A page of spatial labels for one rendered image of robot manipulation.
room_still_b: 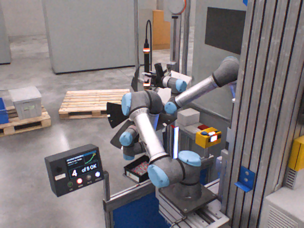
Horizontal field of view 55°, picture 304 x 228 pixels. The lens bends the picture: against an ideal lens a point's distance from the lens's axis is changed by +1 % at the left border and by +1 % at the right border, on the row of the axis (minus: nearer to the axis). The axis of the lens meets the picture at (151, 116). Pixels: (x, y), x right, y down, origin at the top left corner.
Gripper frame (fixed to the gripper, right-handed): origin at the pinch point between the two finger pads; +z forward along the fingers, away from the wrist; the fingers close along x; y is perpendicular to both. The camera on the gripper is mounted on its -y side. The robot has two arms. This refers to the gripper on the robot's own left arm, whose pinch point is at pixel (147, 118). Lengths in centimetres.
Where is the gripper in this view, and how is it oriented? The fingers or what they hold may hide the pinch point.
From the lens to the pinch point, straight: 205.8
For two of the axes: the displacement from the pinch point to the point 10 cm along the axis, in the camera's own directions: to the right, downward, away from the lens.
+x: 1.0, 9.2, 3.7
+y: -9.4, -0.3, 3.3
